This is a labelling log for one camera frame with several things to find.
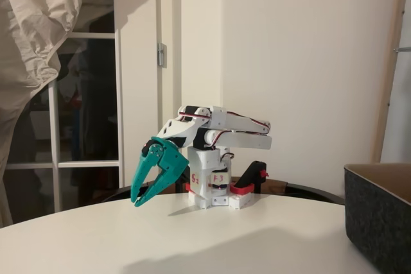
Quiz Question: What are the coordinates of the dark grey felt box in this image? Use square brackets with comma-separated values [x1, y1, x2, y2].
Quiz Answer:
[344, 162, 411, 271]

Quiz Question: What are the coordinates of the black clamp with red pad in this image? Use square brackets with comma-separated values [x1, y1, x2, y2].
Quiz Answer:
[175, 167, 194, 194]
[230, 160, 270, 195]

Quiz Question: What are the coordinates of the white framed glass door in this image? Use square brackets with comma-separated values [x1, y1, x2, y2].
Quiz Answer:
[6, 0, 182, 214]

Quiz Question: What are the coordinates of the metal door hinge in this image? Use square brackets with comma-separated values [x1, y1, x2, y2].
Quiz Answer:
[156, 42, 168, 69]

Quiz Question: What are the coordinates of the beige crumpled curtain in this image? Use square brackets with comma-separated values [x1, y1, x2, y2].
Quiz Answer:
[0, 0, 115, 228]

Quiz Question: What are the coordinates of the red white black servo cable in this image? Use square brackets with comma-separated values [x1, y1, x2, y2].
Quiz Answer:
[179, 110, 271, 134]

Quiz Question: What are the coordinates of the wooden frame translucent screen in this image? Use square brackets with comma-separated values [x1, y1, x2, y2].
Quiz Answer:
[369, 0, 411, 164]

